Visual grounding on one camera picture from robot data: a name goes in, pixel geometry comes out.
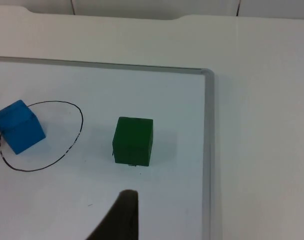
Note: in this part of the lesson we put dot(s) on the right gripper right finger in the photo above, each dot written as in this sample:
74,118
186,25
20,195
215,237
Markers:
121,220

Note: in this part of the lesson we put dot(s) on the blue cube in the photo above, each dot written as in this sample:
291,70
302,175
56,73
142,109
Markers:
19,127

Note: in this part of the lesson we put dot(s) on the grey-framed whiteboard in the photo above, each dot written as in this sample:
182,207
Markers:
96,205

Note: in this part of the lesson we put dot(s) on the green cube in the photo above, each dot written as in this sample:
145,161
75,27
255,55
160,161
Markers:
133,141

